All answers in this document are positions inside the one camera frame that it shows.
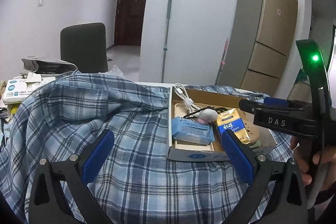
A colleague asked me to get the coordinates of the beige round powder puff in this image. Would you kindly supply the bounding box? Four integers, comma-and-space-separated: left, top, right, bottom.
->
243, 120, 260, 146

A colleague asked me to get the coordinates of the blue tissue packet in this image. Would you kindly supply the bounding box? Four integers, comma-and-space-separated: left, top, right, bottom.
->
171, 117, 215, 145

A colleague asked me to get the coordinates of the black chair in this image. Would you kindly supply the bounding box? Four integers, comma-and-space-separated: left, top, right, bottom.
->
60, 23, 108, 73

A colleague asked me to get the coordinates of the gold refrigerator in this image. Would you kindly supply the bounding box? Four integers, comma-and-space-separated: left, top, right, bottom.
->
218, 0, 298, 96

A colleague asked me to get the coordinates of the dark wooden door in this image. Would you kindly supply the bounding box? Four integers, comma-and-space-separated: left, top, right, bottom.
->
114, 0, 146, 47

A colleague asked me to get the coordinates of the grey mop handle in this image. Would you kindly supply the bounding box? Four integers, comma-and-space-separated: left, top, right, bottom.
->
161, 0, 173, 83

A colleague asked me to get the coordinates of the beige sink cabinet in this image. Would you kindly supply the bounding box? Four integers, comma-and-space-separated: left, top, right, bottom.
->
287, 81, 312, 103

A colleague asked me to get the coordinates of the green sponge cloth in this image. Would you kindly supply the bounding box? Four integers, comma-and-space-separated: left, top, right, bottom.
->
249, 140, 263, 149

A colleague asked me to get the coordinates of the wall light switch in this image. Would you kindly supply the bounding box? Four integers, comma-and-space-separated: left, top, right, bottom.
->
38, 0, 44, 7

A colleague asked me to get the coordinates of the white medicine box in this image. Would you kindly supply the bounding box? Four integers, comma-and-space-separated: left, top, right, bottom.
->
3, 77, 56, 105

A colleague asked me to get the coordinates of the blue plaid shirt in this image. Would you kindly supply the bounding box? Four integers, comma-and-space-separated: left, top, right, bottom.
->
0, 70, 297, 224

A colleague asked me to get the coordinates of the yellow blue packet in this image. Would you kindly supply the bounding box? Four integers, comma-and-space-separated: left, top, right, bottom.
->
217, 109, 252, 145

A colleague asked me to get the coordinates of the white cable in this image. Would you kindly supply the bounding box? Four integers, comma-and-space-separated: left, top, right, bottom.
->
173, 82, 203, 114

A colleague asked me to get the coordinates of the grey fabric pouch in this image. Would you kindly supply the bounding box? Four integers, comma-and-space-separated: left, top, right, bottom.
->
20, 56, 78, 76

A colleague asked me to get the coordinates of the clear plastic bag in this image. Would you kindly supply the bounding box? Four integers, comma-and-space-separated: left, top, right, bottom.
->
106, 65, 123, 78

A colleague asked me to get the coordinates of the person right hand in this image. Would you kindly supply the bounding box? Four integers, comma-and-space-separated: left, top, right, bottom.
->
290, 136, 335, 191

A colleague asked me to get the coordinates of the cardboard tray box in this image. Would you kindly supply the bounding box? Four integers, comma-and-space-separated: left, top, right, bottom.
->
166, 86, 277, 162

